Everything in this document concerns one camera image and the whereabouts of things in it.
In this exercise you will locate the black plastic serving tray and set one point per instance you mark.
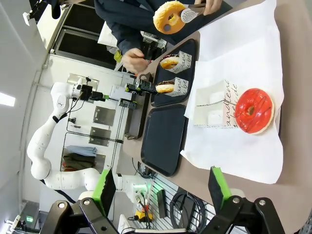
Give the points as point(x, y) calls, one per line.
point(185, 87)
point(163, 139)

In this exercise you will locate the large white paper sheet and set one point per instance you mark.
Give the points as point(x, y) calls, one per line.
point(234, 156)

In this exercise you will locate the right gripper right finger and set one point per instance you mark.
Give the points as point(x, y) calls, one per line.
point(219, 187)

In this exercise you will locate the yellow glazed donut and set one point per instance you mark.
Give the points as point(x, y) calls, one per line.
point(162, 23)

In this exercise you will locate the person's left hand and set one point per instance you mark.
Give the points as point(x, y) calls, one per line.
point(212, 6)

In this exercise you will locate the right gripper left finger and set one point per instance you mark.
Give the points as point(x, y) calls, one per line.
point(102, 195)

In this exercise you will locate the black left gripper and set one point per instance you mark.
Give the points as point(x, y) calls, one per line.
point(91, 95)

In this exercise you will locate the printed white paper sleeve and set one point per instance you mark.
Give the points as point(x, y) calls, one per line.
point(181, 87)
point(212, 107)
point(184, 62)

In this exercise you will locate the person's right forearm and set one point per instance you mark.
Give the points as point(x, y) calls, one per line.
point(122, 22)

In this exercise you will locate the brown plastic serving tray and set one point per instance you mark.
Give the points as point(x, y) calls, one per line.
point(139, 117)

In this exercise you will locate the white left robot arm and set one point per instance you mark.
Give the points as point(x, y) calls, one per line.
point(39, 146)

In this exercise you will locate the red glazed donut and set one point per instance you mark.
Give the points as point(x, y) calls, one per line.
point(256, 122)

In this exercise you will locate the pile of folded clothes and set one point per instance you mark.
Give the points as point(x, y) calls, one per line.
point(80, 158)

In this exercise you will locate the black power adapter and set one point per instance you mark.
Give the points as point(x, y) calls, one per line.
point(162, 203)

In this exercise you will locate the chocolate glazed donut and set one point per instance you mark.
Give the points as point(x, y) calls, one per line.
point(164, 88)
point(168, 63)

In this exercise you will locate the grey metal wall plate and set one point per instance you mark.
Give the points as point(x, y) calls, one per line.
point(100, 136)
point(104, 116)

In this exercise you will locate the yellow connector plug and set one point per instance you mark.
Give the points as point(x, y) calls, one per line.
point(143, 216)

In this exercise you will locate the perforated serving tongs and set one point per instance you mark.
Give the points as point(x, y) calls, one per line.
point(189, 13)

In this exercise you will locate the person's right hand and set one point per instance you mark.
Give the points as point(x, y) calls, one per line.
point(134, 61)

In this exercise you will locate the rectangular ceiling light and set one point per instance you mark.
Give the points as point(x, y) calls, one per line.
point(6, 99)

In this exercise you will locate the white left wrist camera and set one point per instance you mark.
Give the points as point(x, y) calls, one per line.
point(78, 87)

